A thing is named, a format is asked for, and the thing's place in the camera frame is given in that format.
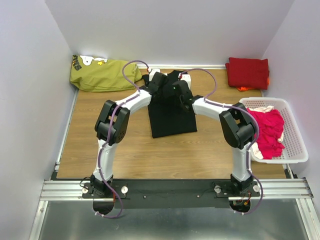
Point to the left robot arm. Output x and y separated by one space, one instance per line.
111 127

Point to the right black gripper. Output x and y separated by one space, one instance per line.
189 89

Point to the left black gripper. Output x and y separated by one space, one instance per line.
147 85

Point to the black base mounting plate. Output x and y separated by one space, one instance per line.
169 193

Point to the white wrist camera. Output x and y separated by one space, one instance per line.
151 72
185 77

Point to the olive green folded t-shirt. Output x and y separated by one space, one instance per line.
96 74

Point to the pink t-shirt in basket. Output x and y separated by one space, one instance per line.
270 130

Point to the white plastic basket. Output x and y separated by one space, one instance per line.
294 147

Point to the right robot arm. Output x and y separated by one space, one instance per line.
239 129

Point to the aluminium frame rail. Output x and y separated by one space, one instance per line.
285 211

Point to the orange folded t-shirt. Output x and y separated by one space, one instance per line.
244 89

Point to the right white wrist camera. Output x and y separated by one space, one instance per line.
185 77

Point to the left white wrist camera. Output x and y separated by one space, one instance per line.
151 72

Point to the black floral t-shirt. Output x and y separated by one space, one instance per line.
166 117

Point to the red folded t-shirt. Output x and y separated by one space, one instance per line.
248 73

